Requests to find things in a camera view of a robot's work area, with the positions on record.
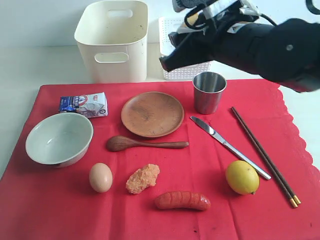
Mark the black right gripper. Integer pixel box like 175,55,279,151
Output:
159,7,260,72

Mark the yellow lemon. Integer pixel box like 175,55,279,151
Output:
225,160,260,195

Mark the fried chicken piece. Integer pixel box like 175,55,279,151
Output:
125,164,160,195

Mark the brown egg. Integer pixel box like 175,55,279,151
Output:
89,162,113,193

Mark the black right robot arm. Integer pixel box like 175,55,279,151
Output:
159,3,320,93

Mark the white perforated plastic basket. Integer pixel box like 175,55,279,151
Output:
158,16,212,81

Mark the stainless steel cup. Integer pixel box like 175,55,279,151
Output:
192,71,227,115

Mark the cream plastic bin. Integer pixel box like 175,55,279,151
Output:
74,0,148,83

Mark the round wooden plate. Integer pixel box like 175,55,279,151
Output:
120,91,185,138

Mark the stainless steel table knife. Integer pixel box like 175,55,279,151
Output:
190,116,272,180

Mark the blue white milk carton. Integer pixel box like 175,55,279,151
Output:
58,92,108,119

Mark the dark wooden spoon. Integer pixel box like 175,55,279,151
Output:
106,135,189,152

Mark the red tablecloth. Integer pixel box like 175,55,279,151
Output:
0,79,320,240

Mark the red grilled sausage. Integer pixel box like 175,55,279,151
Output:
154,190,211,211

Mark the pale green ceramic bowl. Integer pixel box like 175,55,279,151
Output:
25,112,94,168

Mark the brown chopstick lower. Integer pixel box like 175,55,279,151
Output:
230,107,299,209

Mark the brown chopstick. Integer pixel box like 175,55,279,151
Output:
231,106,302,205
230,107,299,209

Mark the brown chopstick upper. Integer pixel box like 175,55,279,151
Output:
231,106,302,205

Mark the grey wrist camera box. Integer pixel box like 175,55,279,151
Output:
171,0,262,17

